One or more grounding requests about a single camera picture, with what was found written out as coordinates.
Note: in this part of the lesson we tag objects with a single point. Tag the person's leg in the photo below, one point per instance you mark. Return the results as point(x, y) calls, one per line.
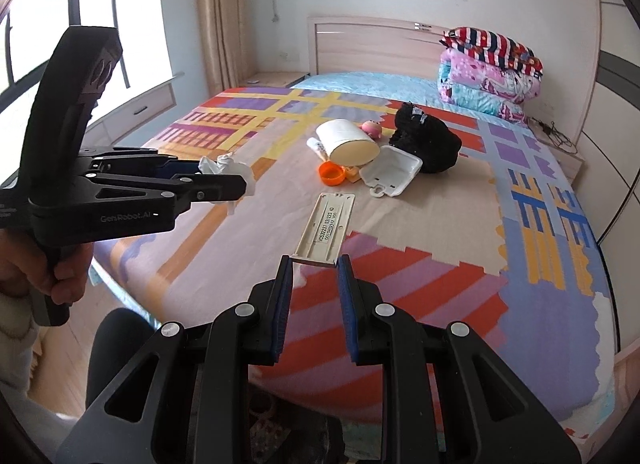
point(125, 344)

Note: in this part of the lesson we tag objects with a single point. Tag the blue folded quilt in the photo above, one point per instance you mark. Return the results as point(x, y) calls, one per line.
point(475, 99)

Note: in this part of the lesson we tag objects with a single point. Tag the person's left hand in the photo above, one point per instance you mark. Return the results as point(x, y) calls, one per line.
point(27, 264)

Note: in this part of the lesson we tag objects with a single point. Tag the window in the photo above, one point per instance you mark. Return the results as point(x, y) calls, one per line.
point(40, 4)

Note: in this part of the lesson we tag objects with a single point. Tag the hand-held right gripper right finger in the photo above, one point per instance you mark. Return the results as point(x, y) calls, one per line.
point(347, 304)

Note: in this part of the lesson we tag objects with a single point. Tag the small white plastic clip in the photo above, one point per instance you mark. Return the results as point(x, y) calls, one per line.
point(377, 190)

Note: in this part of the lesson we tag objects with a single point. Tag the small yellow block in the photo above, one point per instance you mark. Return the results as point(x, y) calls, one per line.
point(352, 174)

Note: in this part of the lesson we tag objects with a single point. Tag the white and yellow tube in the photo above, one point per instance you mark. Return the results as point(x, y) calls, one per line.
point(316, 146)

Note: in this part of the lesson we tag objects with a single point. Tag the pink toy figure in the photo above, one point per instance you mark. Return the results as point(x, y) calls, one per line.
point(372, 128)

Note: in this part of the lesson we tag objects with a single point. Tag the wooden nightstand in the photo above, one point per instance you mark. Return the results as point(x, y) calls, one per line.
point(272, 78)
point(562, 159)

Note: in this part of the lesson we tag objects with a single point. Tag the pink folded quilt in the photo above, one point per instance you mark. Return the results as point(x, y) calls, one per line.
point(480, 74)

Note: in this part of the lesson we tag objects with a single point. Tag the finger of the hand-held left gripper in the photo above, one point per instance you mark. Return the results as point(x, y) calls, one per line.
point(182, 170)
point(220, 189)

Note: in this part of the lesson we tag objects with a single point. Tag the wooden headboard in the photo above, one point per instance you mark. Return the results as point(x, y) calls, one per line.
point(375, 44)

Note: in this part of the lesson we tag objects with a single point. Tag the white wardrobe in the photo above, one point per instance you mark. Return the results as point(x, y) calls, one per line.
point(615, 94)

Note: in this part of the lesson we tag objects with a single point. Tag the colourful patterned bedspread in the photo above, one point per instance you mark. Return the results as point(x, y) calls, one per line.
point(440, 234)

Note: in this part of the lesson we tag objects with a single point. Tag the white paper cup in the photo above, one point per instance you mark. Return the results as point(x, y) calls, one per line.
point(345, 136)

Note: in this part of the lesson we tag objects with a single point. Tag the striped folded quilt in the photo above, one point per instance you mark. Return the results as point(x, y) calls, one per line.
point(490, 46)

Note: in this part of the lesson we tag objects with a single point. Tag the beige plastic strip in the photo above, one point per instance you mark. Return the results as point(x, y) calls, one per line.
point(325, 229)

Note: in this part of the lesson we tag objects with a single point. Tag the black knit cloth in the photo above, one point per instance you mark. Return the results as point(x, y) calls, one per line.
point(425, 139)

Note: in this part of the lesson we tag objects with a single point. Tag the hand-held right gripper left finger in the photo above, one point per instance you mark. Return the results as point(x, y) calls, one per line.
point(282, 304)

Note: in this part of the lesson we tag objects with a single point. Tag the white window cabinet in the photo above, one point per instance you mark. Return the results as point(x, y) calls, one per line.
point(135, 109)

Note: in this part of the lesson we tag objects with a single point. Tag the white tissue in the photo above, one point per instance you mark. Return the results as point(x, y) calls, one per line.
point(225, 164)

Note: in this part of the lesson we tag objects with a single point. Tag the white plastic box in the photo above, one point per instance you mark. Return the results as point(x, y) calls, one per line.
point(392, 169)

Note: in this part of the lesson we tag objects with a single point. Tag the orange plastic cap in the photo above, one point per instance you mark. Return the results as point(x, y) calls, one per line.
point(331, 174)

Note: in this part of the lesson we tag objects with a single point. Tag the beige curtain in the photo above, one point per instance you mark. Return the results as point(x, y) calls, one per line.
point(225, 14)

